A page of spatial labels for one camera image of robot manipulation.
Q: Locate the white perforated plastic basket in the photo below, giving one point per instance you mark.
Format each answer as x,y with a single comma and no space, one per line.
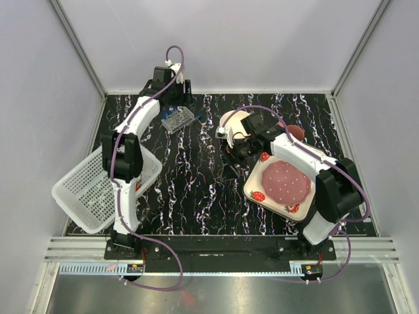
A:
87,195

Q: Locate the left control box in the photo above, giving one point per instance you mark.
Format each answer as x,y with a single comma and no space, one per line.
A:
135,268

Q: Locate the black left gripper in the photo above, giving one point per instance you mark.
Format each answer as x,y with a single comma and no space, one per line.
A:
184,99

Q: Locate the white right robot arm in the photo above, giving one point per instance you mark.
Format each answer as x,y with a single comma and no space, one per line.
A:
338,188

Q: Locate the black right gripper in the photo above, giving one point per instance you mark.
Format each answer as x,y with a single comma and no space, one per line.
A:
229,171

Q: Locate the pink polka dot dish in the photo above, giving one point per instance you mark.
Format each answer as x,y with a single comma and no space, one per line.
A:
285,184

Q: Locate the right control box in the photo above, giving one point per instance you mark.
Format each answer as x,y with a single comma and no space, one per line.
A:
312,272

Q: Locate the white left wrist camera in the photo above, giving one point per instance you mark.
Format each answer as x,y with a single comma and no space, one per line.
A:
177,70

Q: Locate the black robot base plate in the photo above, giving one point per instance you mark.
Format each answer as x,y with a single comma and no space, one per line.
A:
280,247

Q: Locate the green white ceramic bowl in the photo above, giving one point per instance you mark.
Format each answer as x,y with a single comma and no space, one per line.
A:
236,123

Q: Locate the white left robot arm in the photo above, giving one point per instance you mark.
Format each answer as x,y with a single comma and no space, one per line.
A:
122,158

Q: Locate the clear test tube rack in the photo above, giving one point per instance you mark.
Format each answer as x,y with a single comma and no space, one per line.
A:
178,120

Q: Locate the control box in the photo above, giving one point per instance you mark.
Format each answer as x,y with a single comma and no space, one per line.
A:
312,272
135,268

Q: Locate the white strawberry pattern tray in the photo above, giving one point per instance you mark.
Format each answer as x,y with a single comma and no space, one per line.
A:
254,192

